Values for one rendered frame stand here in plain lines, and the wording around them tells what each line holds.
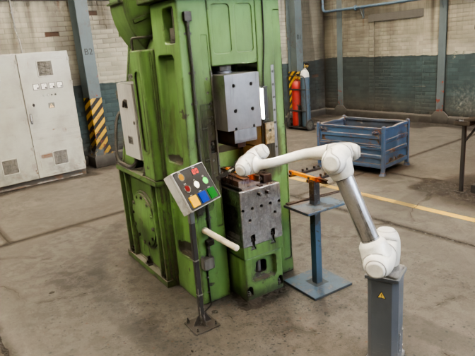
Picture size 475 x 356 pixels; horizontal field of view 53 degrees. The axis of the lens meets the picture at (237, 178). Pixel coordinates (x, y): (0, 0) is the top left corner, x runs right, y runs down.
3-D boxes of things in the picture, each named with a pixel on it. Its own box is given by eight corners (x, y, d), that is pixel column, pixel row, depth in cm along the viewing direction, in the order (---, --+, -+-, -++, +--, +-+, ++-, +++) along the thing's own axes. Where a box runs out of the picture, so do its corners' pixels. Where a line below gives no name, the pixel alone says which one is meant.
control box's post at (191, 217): (206, 324, 348) (191, 184, 319) (201, 326, 346) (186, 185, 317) (203, 322, 351) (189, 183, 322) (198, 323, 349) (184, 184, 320)
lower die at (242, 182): (260, 184, 364) (259, 174, 362) (238, 190, 354) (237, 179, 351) (230, 174, 398) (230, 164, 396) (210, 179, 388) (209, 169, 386)
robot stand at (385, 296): (405, 352, 300) (406, 266, 284) (397, 371, 284) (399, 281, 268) (373, 344, 311) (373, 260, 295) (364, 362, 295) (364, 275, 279)
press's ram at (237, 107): (271, 123, 359) (267, 70, 348) (227, 132, 339) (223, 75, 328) (239, 119, 393) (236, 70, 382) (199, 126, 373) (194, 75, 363)
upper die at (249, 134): (257, 139, 354) (256, 126, 352) (235, 143, 344) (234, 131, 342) (227, 133, 389) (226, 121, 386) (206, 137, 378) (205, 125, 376)
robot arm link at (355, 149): (331, 139, 277) (324, 144, 265) (362, 138, 268) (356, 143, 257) (333, 161, 280) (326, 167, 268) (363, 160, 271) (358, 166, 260)
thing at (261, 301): (304, 294, 378) (304, 293, 378) (244, 321, 349) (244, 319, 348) (273, 277, 410) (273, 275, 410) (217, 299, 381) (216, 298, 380)
